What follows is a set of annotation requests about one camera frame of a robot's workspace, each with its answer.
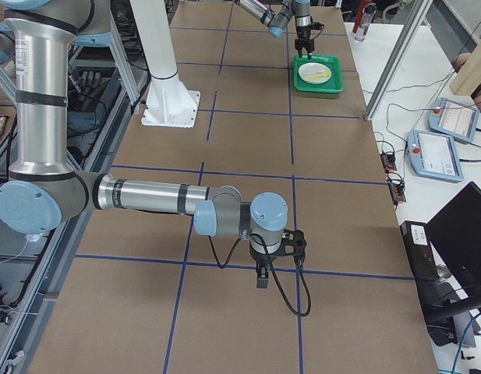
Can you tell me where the black monitor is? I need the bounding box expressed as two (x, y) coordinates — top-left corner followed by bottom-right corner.
(423, 182), (481, 324)

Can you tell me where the green plastic tray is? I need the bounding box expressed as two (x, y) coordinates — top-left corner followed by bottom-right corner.
(293, 55), (344, 94)

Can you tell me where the white camera mast pedestal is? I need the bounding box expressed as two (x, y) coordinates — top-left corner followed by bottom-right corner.
(130, 0), (200, 129)

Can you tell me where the black computer box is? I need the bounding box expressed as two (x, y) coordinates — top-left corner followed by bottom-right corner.
(400, 221), (452, 308)

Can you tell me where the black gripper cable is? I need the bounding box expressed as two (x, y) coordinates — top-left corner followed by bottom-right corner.
(207, 233), (313, 316)

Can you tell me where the teach pendant far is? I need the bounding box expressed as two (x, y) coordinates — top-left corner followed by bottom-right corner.
(428, 97), (480, 143)

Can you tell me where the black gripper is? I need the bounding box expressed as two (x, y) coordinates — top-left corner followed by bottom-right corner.
(249, 229), (305, 289)
(295, 24), (314, 60)

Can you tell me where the pink plastic spoon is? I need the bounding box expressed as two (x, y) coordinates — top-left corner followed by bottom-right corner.
(300, 66), (324, 79)

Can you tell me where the teach pendant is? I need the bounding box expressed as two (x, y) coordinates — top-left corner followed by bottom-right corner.
(428, 97), (480, 143)
(407, 129), (464, 183)

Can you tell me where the teach pendant near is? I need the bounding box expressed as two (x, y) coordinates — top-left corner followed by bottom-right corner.
(407, 129), (464, 183)

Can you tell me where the pale green round plate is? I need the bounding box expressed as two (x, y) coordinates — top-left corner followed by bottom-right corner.
(298, 62), (332, 85)

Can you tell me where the yellow plastic spoon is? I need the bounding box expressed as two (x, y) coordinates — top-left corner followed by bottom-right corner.
(306, 71), (331, 84)

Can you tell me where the aluminium frame post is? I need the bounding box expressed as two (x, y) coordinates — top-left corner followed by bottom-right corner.
(364, 0), (433, 121)

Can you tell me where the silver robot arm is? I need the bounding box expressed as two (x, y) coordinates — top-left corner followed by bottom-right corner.
(234, 0), (324, 59)
(0, 1), (313, 291)

